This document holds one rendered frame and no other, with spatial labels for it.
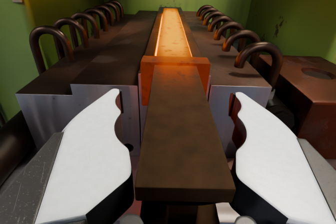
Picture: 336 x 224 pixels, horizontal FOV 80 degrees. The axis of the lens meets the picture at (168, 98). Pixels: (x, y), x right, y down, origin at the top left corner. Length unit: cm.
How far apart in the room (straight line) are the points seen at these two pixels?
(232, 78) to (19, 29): 28
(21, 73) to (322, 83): 38
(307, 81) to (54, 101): 23
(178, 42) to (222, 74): 5
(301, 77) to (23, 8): 33
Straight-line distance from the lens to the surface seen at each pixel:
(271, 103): 20
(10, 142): 21
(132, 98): 16
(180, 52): 17
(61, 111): 19
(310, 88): 22
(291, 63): 28
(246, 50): 18
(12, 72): 38
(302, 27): 43
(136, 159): 20
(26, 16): 34
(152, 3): 62
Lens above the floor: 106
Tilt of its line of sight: 30 degrees down
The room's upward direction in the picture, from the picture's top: 2 degrees clockwise
